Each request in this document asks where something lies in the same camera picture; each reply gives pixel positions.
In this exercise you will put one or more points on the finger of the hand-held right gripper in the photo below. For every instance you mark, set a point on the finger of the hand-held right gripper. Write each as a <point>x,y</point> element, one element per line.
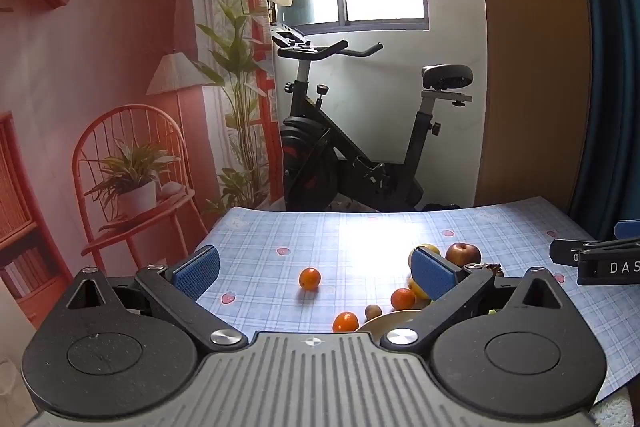
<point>565,251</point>
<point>630,229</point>

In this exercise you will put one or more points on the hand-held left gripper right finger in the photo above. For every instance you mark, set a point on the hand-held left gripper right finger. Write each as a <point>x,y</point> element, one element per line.
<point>432,274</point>

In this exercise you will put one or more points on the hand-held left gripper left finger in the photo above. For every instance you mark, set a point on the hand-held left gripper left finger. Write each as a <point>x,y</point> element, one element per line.
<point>197,272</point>

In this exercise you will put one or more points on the yellow lemon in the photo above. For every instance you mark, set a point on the yellow lemon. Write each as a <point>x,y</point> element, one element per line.
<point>415,289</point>
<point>429,249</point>

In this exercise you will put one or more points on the red apple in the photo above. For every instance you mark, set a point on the red apple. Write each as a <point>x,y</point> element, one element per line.
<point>462,253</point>

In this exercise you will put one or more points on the orange tangerine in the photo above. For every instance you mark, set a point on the orange tangerine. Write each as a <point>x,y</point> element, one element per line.
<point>310,279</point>
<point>345,322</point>
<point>403,299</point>

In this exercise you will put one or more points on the cream round plate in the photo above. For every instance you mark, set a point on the cream round plate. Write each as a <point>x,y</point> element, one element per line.
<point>385,324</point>

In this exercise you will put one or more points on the small brown longan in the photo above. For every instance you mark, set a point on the small brown longan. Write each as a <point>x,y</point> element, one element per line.
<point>373,311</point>

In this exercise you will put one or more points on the white fluffy cloth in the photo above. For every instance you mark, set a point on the white fluffy cloth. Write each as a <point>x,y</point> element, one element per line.
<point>615,409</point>

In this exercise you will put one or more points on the black exercise bike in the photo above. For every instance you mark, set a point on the black exercise bike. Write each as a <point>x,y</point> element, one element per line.
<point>310,142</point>

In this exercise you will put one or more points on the dark blue curtain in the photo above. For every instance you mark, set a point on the dark blue curtain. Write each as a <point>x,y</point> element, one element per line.
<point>615,57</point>

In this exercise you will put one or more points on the brown wooden door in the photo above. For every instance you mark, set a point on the brown wooden door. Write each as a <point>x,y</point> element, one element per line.
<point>530,57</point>

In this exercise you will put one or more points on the printed room wall poster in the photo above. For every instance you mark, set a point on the printed room wall poster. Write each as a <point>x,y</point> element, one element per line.
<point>100,32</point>

